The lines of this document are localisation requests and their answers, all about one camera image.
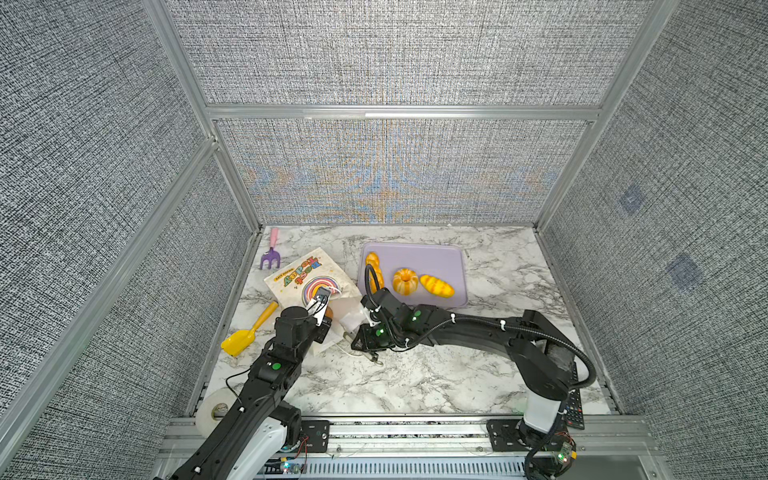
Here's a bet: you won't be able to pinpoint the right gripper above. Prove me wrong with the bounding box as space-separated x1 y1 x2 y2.
346 323 401 354

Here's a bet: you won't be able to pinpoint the yellow ring fake bread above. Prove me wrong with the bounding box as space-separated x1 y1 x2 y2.
392 268 420 296

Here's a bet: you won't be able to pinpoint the white paper gift bag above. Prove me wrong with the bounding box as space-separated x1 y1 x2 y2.
264 248 369 355

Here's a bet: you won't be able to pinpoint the yellow oval fake bread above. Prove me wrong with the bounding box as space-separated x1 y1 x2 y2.
419 275 455 298

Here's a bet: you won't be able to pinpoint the orange twisted fake bread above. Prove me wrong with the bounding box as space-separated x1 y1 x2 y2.
365 251 385 293

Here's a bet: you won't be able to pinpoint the metal tongs white tips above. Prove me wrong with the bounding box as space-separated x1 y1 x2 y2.
344 333 383 366

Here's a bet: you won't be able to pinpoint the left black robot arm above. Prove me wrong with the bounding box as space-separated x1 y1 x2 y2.
170 300 331 479

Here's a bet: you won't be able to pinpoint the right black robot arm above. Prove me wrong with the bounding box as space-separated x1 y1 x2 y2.
352 265 597 450

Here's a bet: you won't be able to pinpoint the yellow toy shovel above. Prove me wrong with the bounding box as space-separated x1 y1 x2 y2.
221 301 279 357

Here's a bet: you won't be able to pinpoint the lilac plastic tray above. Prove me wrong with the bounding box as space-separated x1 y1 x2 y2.
357 242 468 309

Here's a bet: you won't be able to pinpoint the purple toy rake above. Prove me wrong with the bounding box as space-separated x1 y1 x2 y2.
259 227 281 270

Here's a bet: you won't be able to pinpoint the white tape roll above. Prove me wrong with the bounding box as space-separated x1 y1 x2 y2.
195 388 237 437

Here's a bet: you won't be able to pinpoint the black remote control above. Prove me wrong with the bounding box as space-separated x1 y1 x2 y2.
564 389 585 430

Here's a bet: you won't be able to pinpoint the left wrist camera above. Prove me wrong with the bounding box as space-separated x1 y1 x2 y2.
307 286 332 316

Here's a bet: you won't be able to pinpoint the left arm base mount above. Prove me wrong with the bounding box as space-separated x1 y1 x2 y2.
281 420 331 456

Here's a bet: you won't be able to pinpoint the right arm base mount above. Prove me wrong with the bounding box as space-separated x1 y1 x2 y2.
486 416 578 479

